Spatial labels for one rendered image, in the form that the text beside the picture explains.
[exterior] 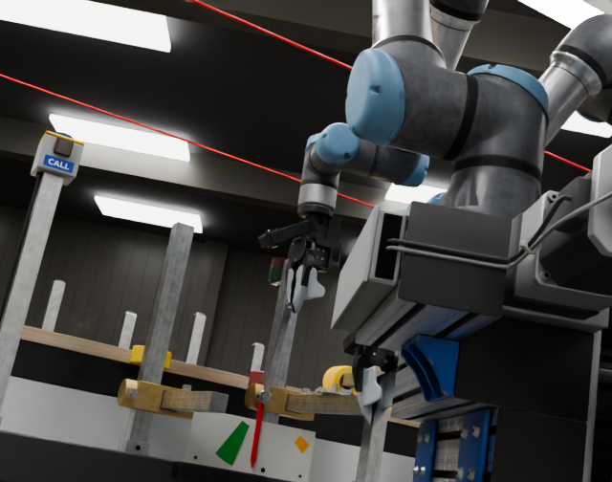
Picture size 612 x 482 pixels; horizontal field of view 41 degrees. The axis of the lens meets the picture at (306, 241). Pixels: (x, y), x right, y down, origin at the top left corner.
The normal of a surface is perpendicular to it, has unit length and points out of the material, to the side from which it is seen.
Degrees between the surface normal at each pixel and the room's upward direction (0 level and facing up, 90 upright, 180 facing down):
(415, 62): 61
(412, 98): 108
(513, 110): 90
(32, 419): 90
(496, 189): 73
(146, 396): 90
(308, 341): 90
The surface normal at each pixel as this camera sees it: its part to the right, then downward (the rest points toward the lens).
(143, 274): 0.07, -0.26
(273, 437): 0.47, -0.16
